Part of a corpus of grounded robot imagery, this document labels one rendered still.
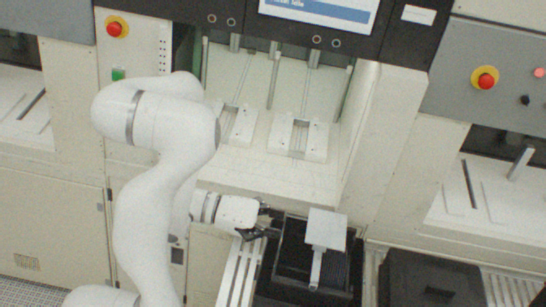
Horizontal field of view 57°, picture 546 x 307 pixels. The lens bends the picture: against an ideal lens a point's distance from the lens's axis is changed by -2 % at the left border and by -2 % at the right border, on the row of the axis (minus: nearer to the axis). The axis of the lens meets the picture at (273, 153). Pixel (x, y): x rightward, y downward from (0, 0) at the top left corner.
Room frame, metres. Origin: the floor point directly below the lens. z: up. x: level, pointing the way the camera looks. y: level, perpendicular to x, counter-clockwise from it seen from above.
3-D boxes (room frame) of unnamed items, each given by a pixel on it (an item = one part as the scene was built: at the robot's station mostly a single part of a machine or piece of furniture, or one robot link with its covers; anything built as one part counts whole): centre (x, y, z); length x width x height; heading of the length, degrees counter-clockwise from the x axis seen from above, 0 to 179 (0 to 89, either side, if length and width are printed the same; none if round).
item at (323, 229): (0.89, -0.16, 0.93); 0.24 x 0.20 x 0.32; 178
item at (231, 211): (0.90, 0.07, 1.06); 0.11 x 0.10 x 0.07; 88
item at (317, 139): (1.49, -0.08, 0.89); 0.22 x 0.21 x 0.04; 179
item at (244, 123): (1.49, 0.19, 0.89); 0.22 x 0.21 x 0.04; 179
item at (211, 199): (0.90, 0.13, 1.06); 0.09 x 0.03 x 0.08; 178
